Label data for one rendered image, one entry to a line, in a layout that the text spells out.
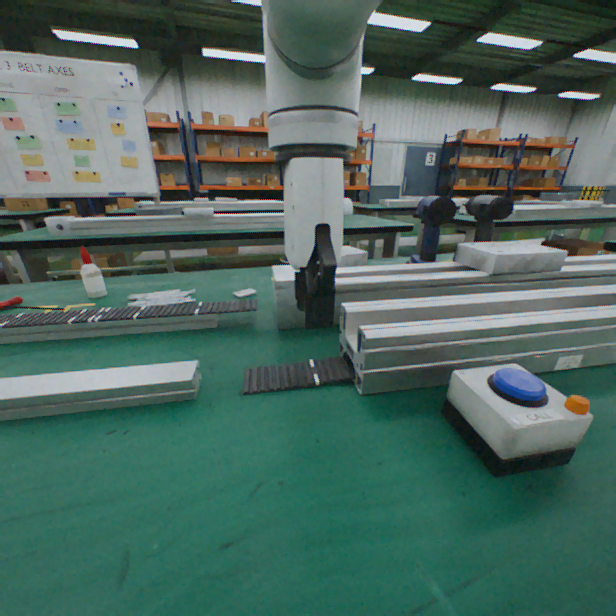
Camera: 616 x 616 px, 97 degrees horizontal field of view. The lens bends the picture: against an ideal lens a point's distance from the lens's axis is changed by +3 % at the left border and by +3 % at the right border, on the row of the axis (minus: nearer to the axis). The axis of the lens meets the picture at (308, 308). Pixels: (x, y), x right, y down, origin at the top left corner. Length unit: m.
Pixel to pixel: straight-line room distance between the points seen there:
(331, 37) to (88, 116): 3.15
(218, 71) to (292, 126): 10.98
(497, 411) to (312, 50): 0.31
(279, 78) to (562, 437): 0.38
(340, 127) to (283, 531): 0.32
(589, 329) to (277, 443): 0.44
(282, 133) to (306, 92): 0.03
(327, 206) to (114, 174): 3.05
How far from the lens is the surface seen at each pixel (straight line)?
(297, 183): 0.26
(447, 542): 0.28
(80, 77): 3.37
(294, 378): 0.37
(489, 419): 0.31
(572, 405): 0.33
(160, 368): 0.39
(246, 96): 11.13
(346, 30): 0.23
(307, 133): 0.27
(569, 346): 0.51
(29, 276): 2.13
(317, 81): 0.27
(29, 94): 3.47
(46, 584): 0.30
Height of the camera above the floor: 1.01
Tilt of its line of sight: 24 degrees down
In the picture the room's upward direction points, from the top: straight up
